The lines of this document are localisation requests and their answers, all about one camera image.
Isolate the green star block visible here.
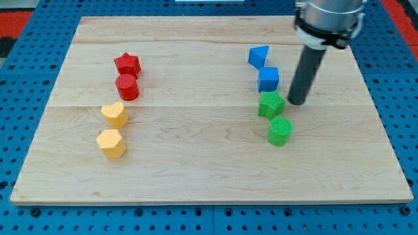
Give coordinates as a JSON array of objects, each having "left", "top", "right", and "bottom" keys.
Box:
[{"left": 257, "top": 90, "right": 286, "bottom": 120}]

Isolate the blue triangle block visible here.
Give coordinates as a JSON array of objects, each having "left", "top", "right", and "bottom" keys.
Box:
[{"left": 248, "top": 46, "right": 269, "bottom": 69}]

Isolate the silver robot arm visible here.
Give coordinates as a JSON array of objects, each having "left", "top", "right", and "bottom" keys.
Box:
[{"left": 287, "top": 0, "right": 367, "bottom": 105}]

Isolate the blue cube block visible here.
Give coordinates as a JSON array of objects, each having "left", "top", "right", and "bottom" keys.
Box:
[{"left": 257, "top": 67, "right": 280, "bottom": 92}]

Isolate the yellow hexagon block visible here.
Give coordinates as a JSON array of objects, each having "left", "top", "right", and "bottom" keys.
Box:
[{"left": 96, "top": 129, "right": 127, "bottom": 159}]

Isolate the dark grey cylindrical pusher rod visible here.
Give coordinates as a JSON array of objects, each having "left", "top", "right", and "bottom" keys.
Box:
[{"left": 287, "top": 46, "right": 326, "bottom": 106}]

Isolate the red star block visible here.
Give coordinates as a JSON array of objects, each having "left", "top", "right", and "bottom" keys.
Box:
[{"left": 114, "top": 52, "right": 141, "bottom": 79}]

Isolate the yellow heart block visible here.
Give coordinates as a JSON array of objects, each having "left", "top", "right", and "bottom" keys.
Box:
[{"left": 101, "top": 102, "right": 129, "bottom": 129}]

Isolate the light wooden board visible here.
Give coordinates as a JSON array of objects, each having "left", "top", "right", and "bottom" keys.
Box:
[{"left": 10, "top": 16, "right": 413, "bottom": 206}]

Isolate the red cylinder block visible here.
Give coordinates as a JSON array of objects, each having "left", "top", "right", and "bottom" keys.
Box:
[{"left": 115, "top": 74, "right": 140, "bottom": 101}]

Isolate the green cylinder block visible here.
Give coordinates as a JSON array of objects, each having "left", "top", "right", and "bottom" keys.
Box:
[{"left": 267, "top": 117, "right": 293, "bottom": 146}]

